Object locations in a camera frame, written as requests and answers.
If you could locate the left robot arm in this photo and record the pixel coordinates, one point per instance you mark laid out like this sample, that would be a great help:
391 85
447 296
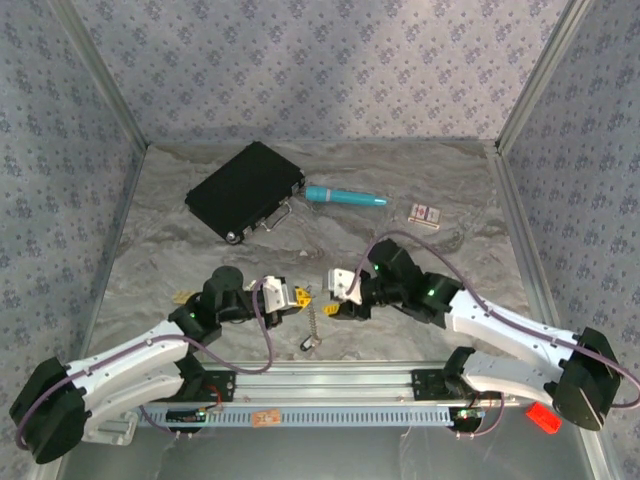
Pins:
125 352

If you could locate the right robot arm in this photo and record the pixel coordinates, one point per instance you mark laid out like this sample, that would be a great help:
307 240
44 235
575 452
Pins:
500 325

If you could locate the yellow key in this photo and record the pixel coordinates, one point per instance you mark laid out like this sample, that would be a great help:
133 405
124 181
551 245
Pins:
182 298

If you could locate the playing card box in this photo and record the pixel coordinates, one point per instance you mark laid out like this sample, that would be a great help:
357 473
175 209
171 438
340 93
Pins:
425 214

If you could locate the teal marker pen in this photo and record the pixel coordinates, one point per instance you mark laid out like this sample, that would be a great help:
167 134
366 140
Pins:
340 195

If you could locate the black hard case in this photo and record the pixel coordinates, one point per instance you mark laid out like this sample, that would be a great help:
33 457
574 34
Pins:
245 195

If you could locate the orange tag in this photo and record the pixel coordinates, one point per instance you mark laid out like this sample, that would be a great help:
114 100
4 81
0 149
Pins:
266 419

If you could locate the left circuit board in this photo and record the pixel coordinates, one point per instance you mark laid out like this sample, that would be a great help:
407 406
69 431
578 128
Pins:
185 416

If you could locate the circuit board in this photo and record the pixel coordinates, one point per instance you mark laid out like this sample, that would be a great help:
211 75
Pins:
185 416
469 415

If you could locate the right circuit board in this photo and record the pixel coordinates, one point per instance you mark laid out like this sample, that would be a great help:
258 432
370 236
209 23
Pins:
469 415

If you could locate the red plastic block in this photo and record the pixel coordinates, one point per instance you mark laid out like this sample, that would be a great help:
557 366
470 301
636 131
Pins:
545 420

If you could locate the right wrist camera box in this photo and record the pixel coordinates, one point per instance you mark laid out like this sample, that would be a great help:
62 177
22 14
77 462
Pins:
344 285

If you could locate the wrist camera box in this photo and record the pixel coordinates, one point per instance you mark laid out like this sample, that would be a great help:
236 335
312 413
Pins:
276 295
344 285

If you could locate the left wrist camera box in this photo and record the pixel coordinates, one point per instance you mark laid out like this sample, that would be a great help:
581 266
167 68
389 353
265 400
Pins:
276 295

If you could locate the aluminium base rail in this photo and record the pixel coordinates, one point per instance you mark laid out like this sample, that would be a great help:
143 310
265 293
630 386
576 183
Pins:
325 382

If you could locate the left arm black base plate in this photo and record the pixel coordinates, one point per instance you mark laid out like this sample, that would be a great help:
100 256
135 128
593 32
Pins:
220 385

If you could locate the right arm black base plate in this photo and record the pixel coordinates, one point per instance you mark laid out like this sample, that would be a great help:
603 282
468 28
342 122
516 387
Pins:
425 382

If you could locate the aluminium side rail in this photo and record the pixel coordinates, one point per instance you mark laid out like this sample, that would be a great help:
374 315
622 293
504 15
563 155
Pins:
511 200
127 200

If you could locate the white plastic bracket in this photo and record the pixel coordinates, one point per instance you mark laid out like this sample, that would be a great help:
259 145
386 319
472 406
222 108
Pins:
117 431

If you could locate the aluminium frame post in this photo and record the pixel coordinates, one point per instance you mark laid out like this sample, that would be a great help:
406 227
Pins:
102 75
542 75

